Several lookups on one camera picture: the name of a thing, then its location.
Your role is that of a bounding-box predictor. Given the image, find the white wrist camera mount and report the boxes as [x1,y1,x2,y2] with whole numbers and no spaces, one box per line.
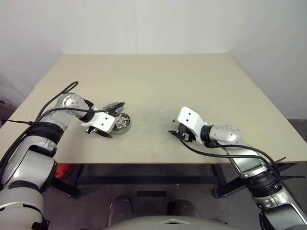
[81,112,116,133]
[176,106,208,142]

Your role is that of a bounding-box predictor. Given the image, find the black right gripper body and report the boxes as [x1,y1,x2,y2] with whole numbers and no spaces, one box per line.
[177,124,197,144]

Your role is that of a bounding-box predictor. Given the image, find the silver robot torso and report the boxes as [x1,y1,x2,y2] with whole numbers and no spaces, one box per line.
[103,210,228,230]

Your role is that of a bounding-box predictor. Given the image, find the black left arm cable tie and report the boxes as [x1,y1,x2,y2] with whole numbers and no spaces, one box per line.
[6,119,33,126]

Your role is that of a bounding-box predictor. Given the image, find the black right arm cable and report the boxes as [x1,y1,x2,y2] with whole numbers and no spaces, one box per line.
[181,138,283,183]

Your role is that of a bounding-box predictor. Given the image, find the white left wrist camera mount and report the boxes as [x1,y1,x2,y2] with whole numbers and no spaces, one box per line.
[81,112,116,133]

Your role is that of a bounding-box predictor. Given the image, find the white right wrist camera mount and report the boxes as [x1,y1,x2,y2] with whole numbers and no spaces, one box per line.
[176,106,208,142]

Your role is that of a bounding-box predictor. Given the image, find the black metal table frame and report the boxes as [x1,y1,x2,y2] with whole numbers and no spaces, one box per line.
[51,163,300,199]

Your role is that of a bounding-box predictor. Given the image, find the silver motor stator copper windings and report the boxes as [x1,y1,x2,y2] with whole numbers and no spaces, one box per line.
[112,112,132,136]

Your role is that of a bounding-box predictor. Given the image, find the dark grey rounded shape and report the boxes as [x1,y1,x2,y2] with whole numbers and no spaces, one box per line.
[107,195,134,225]

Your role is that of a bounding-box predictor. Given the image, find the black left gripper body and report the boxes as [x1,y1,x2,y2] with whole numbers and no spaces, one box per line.
[85,126,106,136]

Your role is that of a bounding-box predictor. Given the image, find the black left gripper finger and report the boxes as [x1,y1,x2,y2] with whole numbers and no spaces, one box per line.
[109,102,126,112]
[95,131,114,140]

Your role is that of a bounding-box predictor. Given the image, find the orange object under table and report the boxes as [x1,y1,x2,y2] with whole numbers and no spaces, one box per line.
[54,164,74,179]

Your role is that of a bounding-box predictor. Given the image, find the black rectangular floor plate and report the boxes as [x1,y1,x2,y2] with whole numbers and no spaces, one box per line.
[136,190,166,197]

